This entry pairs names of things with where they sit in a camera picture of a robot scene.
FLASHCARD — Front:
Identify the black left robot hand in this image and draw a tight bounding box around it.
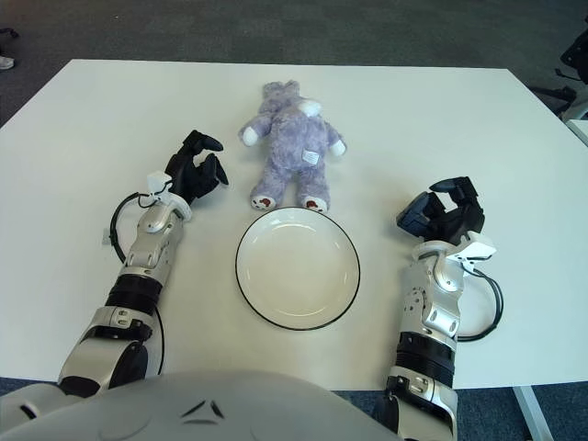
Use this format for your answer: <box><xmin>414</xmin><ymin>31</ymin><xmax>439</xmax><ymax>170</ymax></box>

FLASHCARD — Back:
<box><xmin>164</xmin><ymin>130</ymin><xmax>231</xmax><ymax>207</ymax></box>

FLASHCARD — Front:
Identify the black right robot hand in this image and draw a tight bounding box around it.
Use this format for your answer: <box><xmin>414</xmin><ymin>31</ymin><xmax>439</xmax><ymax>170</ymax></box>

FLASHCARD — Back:
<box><xmin>396</xmin><ymin>175</ymin><xmax>486</xmax><ymax>246</ymax></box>

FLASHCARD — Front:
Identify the purple plush bear doll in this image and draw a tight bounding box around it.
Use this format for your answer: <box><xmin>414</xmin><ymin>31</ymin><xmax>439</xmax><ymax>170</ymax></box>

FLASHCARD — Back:
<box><xmin>237</xmin><ymin>80</ymin><xmax>347</xmax><ymax>213</ymax></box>

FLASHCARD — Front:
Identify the white plate black rim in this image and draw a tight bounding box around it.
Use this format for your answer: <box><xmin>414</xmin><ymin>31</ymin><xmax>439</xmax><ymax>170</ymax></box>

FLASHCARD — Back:
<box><xmin>234</xmin><ymin>207</ymin><xmax>361</xmax><ymax>332</ymax></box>

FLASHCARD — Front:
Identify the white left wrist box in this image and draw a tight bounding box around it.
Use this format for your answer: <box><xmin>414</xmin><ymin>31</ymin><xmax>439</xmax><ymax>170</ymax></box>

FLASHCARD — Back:
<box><xmin>146</xmin><ymin>170</ymin><xmax>174</xmax><ymax>192</ymax></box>

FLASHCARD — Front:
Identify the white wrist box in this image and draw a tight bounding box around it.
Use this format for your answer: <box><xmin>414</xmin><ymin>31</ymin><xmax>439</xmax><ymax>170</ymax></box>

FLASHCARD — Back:
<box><xmin>452</xmin><ymin>232</ymin><xmax>497</xmax><ymax>272</ymax></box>
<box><xmin>146</xmin><ymin>170</ymin><xmax>174</xmax><ymax>192</ymax></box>

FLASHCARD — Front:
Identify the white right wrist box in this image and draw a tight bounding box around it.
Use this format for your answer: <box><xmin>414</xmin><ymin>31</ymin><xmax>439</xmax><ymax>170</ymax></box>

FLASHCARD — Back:
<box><xmin>452</xmin><ymin>232</ymin><xmax>497</xmax><ymax>272</ymax></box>

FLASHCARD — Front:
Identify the white desk edge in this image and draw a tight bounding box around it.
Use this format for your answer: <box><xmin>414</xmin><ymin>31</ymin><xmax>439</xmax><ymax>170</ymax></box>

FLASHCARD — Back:
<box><xmin>564</xmin><ymin>98</ymin><xmax>588</xmax><ymax>148</ymax></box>

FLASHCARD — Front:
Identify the black star chair foot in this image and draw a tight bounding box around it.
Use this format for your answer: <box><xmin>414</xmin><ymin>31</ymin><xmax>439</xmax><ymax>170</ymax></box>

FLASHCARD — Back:
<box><xmin>527</xmin><ymin>85</ymin><xmax>578</xmax><ymax>114</ymax></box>

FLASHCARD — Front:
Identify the white table leg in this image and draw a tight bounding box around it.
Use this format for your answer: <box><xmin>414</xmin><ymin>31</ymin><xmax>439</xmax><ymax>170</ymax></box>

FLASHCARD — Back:
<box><xmin>512</xmin><ymin>385</ymin><xmax>552</xmax><ymax>441</ymax></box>

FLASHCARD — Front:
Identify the black office chair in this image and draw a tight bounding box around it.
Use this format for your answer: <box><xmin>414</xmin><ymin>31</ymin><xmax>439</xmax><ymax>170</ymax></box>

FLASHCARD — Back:
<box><xmin>559</xmin><ymin>31</ymin><xmax>588</xmax><ymax>84</ymax></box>

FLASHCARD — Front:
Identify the silver robot torso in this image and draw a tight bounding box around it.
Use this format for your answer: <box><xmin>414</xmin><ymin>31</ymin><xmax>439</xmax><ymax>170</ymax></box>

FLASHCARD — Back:
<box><xmin>0</xmin><ymin>369</ymin><xmax>405</xmax><ymax>441</ymax></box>

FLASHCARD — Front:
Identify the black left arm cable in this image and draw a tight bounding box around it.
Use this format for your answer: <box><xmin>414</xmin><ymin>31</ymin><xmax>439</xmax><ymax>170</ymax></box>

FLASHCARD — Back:
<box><xmin>107</xmin><ymin>191</ymin><xmax>155</xmax><ymax>266</ymax></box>

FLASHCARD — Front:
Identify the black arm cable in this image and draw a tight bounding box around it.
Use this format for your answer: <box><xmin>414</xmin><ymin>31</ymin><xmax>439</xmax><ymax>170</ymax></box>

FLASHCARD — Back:
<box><xmin>107</xmin><ymin>191</ymin><xmax>155</xmax><ymax>266</ymax></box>
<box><xmin>458</xmin><ymin>268</ymin><xmax>504</xmax><ymax>342</ymax></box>

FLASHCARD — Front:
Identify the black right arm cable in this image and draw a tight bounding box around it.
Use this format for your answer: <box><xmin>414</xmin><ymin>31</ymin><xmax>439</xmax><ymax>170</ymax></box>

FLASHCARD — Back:
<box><xmin>458</xmin><ymin>268</ymin><xmax>504</xmax><ymax>342</ymax></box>

